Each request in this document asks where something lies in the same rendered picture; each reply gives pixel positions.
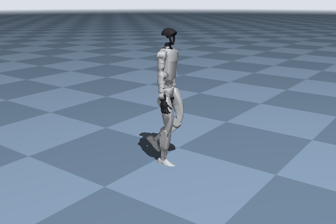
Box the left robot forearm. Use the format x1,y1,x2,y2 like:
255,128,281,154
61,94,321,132
171,76,176,87

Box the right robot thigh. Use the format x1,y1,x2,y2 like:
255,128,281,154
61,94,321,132
157,94,174,135

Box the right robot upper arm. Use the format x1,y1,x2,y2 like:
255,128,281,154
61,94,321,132
157,50,167,80

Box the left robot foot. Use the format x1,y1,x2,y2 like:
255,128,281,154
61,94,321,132
146,135,161,152

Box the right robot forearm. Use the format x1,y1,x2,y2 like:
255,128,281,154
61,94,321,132
158,73,165,100

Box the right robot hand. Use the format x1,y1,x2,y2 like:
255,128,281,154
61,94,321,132
160,94,172,114

